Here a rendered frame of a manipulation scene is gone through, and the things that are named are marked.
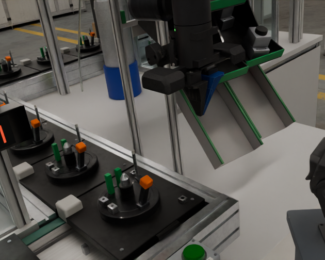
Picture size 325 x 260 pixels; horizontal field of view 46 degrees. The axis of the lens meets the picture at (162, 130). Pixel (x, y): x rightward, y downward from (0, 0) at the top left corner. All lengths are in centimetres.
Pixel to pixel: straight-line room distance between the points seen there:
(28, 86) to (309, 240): 160
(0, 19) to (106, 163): 885
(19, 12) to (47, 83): 796
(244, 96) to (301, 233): 52
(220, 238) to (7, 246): 44
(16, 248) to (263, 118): 69
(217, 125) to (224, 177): 21
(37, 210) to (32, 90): 110
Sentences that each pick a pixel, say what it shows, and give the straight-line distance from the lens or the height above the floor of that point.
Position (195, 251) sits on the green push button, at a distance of 75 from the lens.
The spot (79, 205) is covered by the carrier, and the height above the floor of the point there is 98.
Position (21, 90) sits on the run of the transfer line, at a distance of 198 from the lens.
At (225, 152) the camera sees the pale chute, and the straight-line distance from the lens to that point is 96.
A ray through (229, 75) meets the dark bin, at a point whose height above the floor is 120.
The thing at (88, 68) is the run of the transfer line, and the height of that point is 91.
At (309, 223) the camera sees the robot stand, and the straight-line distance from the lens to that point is 68.
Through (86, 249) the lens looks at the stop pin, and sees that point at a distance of 87.
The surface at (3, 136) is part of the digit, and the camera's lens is 79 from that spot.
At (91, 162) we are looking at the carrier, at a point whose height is 99.
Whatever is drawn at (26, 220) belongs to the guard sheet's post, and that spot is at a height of 97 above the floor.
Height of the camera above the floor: 150
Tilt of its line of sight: 26 degrees down
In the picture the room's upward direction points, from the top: 8 degrees counter-clockwise
